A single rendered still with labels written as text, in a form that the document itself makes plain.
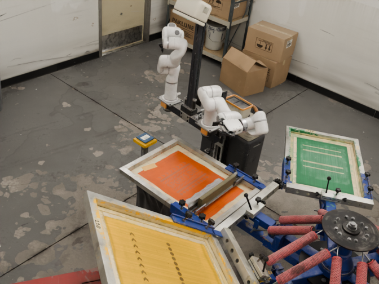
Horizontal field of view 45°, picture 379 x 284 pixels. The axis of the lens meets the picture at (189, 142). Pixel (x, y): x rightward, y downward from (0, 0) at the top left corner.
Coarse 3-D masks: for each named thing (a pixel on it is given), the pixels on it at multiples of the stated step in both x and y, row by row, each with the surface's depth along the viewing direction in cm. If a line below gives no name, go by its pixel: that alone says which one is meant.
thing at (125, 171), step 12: (168, 144) 334; (180, 144) 338; (144, 156) 319; (156, 156) 326; (204, 156) 326; (120, 168) 305; (132, 168) 310; (132, 180) 300; (156, 192) 289; (252, 192) 299; (168, 204) 283; (240, 204) 288; (228, 216) 279
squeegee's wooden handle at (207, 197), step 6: (228, 180) 296; (234, 180) 302; (216, 186) 289; (222, 186) 291; (228, 186) 299; (210, 192) 284; (216, 192) 288; (204, 198) 279; (210, 198) 286; (198, 204) 281
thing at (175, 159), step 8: (176, 152) 332; (168, 160) 324; (176, 160) 325; (184, 160) 326; (192, 160) 327; (200, 168) 320; (208, 168) 320; (216, 176) 314; (200, 184) 305; (232, 192) 302; (240, 192) 303; (224, 200) 295; (232, 200) 296
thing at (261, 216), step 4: (260, 212) 276; (256, 216) 273; (260, 216) 273; (264, 216) 274; (252, 220) 276; (260, 220) 272; (264, 220) 271; (268, 220) 271; (272, 220) 272; (260, 224) 273; (264, 224) 271; (268, 224) 269; (272, 224) 269; (264, 228) 272
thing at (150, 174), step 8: (152, 168) 314; (160, 168) 315; (168, 168) 316; (144, 176) 306; (152, 176) 307; (160, 184) 301; (168, 192) 296; (176, 192) 296; (192, 192) 298; (184, 200) 291; (216, 200) 294; (208, 208) 287; (216, 208) 288; (208, 216) 281
